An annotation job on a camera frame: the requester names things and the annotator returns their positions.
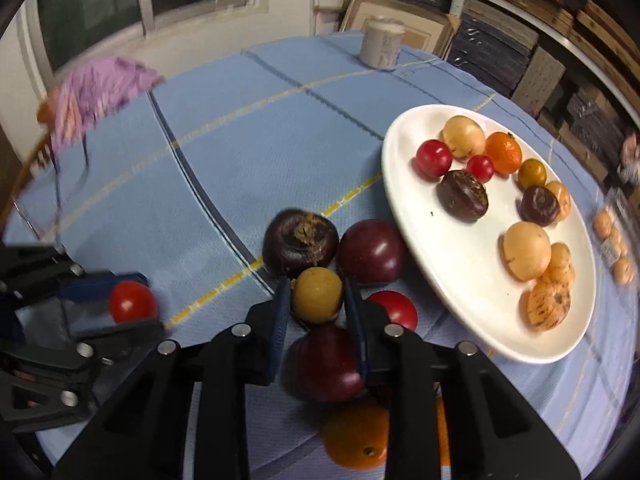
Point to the grey perforated board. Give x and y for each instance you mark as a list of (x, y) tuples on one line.
[(542, 77)]

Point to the brown wooden chair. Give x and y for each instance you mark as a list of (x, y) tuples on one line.
[(44, 111)]

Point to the yellow loquat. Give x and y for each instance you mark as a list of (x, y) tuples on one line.
[(464, 136), (317, 294), (526, 250)]

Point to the pink plastic bag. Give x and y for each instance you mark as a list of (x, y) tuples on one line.
[(632, 155)]

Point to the clear bag of kumquats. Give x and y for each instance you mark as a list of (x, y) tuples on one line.
[(612, 245)]

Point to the purple cloth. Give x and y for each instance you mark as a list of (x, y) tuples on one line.
[(95, 90)]

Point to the small yellow-green kumquat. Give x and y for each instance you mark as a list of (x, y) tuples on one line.
[(531, 173)]

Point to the blue checked tablecloth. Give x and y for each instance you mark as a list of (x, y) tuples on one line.
[(225, 160)]

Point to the orange tangerine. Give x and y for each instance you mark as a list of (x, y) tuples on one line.
[(503, 151)]

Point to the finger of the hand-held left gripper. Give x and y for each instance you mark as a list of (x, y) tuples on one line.
[(115, 334), (100, 282)]

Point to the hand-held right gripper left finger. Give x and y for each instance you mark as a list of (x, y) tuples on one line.
[(278, 345)]

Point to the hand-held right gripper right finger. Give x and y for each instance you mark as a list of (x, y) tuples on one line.
[(357, 345)]

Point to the white oval plate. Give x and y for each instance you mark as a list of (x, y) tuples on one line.
[(475, 280)]

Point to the silver drink can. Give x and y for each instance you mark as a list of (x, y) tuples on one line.
[(382, 42)]

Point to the small red tomato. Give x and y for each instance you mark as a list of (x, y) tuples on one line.
[(480, 167)]

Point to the dark red plum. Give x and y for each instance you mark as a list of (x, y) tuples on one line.
[(325, 362), (372, 251)]

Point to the brown cardboard box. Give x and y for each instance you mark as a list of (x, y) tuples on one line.
[(430, 30)]

